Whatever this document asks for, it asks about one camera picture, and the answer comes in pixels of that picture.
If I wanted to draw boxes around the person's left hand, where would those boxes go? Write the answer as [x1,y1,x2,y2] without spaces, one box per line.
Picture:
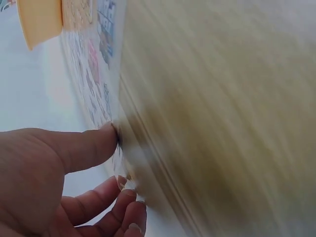
[0,122,148,237]

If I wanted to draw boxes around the yellow flat board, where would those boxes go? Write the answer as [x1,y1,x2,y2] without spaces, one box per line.
[17,0,63,51]

